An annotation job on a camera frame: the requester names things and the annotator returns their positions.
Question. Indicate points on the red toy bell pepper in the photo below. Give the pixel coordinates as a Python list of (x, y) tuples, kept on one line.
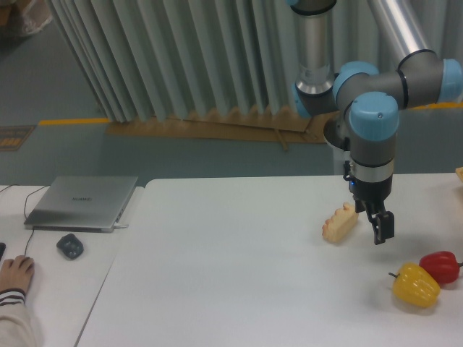
[(442, 266)]

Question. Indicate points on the yellow toy bell pepper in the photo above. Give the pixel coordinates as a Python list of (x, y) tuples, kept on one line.
[(415, 286)]

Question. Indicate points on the beige toy bread slice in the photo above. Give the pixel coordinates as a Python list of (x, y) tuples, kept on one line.
[(337, 227)]

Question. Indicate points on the black small controller device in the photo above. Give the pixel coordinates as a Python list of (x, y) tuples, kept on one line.
[(70, 246)]

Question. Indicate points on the wooden basket edge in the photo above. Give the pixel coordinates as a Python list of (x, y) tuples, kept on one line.
[(459, 173)]

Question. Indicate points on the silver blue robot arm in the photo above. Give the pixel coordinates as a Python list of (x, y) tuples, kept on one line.
[(367, 100)]

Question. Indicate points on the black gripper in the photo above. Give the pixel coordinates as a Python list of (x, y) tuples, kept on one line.
[(369, 197)]

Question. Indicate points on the person's hand on mouse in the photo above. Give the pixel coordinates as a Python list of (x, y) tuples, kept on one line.
[(17, 273)]

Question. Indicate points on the white usb cable plug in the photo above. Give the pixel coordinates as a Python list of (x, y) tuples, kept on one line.
[(120, 226)]

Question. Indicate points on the grey-green pleated curtain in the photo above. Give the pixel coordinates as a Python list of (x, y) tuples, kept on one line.
[(178, 58)]

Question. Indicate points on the brown cardboard sheet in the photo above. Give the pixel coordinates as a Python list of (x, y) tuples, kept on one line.
[(285, 128)]

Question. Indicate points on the silver closed laptop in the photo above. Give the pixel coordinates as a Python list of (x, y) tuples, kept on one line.
[(82, 203)]

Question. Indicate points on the striped cuff beige sleeve forearm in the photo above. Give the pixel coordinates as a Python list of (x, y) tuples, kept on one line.
[(16, 328)]

